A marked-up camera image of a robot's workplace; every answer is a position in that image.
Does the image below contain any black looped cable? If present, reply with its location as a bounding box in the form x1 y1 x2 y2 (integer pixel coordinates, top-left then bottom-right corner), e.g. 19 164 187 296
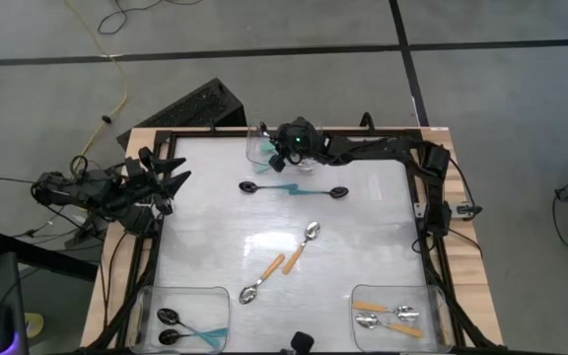
97 0 204 36

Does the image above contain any black round object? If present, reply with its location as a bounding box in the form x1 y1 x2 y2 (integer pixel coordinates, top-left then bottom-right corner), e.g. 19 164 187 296
289 330 316 355

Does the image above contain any black stand leg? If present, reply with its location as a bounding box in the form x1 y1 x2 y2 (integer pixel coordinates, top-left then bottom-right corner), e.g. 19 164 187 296
0 230 101 283

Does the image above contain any clear plastic bin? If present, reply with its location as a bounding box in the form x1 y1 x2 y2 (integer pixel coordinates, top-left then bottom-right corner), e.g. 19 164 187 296
245 117 324 175
350 283 452 354
125 284 231 355

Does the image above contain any black vented equipment case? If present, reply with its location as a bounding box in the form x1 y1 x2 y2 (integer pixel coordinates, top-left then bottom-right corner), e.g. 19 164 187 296
115 77 247 151

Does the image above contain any yellow cable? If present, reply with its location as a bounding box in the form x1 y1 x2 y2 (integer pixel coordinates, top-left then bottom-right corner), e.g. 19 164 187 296
61 0 130 162

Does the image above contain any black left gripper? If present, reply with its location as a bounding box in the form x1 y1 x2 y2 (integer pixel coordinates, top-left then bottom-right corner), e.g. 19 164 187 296
125 146 193 217

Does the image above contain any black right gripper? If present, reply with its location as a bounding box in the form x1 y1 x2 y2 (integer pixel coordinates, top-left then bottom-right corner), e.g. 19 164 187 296
258 116 327 175

